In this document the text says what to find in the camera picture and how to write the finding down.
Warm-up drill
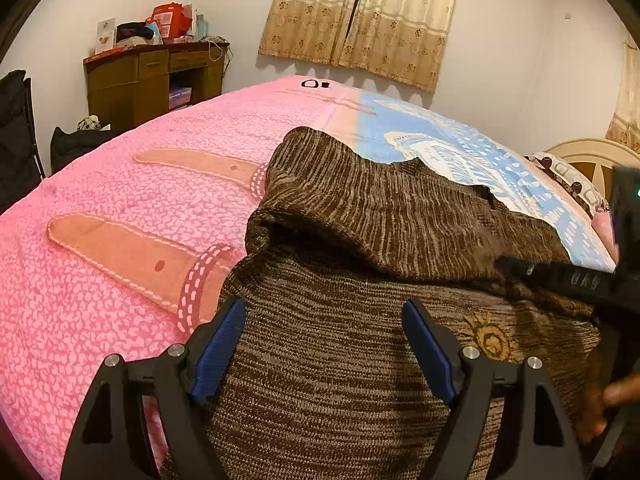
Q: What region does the brown knitted sweater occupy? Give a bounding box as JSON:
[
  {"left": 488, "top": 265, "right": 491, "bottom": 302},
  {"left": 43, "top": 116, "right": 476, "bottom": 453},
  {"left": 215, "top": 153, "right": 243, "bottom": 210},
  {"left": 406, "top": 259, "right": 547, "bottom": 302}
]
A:
[{"left": 160, "top": 127, "right": 608, "bottom": 480}]

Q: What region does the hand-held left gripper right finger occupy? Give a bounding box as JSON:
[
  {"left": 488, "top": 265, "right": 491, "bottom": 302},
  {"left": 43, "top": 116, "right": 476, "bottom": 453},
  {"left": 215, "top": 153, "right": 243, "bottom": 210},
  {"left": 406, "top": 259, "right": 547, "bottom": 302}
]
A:
[{"left": 402, "top": 299, "right": 586, "bottom": 480}]

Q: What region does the brown wooden desk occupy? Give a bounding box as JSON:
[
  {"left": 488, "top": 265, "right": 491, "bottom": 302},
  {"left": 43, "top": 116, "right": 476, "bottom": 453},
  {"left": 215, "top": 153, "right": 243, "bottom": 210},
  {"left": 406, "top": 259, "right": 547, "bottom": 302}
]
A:
[{"left": 83, "top": 42, "right": 231, "bottom": 131}]

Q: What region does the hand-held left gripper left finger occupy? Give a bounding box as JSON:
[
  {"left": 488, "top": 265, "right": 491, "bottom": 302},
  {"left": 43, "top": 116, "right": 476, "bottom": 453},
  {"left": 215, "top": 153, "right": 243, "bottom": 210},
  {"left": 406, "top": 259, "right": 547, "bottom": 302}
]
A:
[{"left": 60, "top": 297, "right": 247, "bottom": 480}]

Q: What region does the pink and blue printed blanket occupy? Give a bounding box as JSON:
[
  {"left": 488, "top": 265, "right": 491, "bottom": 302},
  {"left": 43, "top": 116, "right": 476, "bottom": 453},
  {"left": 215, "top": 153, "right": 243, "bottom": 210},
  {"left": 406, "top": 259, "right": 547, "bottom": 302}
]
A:
[{"left": 0, "top": 75, "right": 618, "bottom": 471}]

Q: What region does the beige patterned curtain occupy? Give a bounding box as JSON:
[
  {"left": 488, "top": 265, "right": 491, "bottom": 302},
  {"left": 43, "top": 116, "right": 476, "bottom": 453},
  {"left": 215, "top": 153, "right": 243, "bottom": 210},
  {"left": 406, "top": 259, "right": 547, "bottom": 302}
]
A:
[
  {"left": 258, "top": 0, "right": 463, "bottom": 93},
  {"left": 605, "top": 42, "right": 640, "bottom": 156}
]

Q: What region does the person's right hand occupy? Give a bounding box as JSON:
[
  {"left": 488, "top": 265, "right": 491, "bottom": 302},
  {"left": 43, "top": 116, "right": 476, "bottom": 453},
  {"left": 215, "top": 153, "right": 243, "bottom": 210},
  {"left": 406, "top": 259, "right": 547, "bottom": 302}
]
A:
[{"left": 575, "top": 367, "right": 640, "bottom": 443}]

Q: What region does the red paper bag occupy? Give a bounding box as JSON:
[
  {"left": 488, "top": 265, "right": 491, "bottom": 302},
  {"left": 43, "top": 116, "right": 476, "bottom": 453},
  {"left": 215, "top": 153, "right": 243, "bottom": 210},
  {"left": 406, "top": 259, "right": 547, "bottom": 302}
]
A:
[{"left": 150, "top": 2, "right": 195, "bottom": 43}]

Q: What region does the black cloth bundle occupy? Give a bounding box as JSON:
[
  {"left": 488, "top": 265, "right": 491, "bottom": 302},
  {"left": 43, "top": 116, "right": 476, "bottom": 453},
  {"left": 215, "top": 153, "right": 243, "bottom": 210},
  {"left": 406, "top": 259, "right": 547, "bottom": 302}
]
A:
[{"left": 116, "top": 22, "right": 156, "bottom": 41}]

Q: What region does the white printed box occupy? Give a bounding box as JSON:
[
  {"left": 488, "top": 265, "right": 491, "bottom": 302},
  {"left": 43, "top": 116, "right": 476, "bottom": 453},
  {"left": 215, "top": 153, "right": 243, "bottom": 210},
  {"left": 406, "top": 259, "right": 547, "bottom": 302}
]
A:
[{"left": 95, "top": 19, "right": 118, "bottom": 55}]

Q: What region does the black bag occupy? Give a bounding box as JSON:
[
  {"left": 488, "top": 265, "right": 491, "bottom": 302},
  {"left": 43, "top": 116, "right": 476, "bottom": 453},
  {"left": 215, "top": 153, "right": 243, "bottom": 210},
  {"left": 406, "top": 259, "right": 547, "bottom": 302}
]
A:
[{"left": 50, "top": 125, "right": 121, "bottom": 176}]

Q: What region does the black folding chair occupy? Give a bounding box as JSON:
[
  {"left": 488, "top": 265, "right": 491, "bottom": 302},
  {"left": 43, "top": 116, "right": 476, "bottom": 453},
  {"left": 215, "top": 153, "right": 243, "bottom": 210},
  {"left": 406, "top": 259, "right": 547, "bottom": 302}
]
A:
[{"left": 0, "top": 70, "right": 46, "bottom": 213}]

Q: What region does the brown patterned pillow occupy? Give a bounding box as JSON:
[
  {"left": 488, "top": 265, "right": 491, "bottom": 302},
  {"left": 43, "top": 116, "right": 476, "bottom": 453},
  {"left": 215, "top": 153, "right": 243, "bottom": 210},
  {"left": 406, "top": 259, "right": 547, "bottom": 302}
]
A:
[{"left": 525, "top": 152, "right": 611, "bottom": 221}]

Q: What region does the cream headboard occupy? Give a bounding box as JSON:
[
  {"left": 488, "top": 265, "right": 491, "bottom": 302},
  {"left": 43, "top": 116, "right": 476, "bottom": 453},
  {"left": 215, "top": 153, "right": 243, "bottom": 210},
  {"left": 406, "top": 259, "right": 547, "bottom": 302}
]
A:
[{"left": 545, "top": 138, "right": 640, "bottom": 201}]

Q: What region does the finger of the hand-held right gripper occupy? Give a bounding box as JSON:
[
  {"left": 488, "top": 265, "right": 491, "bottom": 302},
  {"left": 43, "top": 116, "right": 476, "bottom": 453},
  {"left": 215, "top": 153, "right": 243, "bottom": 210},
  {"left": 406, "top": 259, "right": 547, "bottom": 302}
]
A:
[{"left": 494, "top": 257, "right": 640, "bottom": 312}]

